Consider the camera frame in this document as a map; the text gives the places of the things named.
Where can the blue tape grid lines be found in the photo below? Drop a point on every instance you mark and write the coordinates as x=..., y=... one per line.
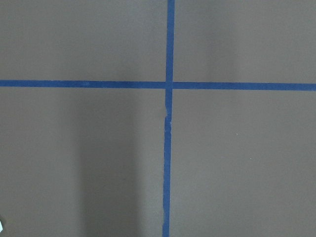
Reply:
x=169, y=85

